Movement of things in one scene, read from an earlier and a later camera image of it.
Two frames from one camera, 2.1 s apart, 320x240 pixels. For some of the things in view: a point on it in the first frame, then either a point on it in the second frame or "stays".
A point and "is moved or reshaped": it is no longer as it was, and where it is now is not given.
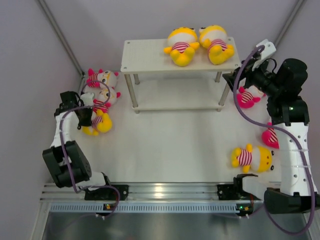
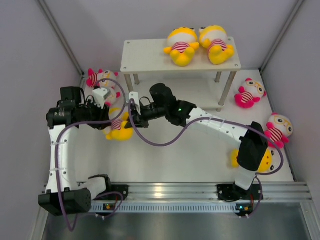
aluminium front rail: x=51 y=192 stays
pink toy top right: x=246 y=97 stays
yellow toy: x=214 y=38 stays
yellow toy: x=182 y=42 stays
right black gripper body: x=260 y=79 -> x=148 y=113
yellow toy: x=102 y=122 is moved or reshaped
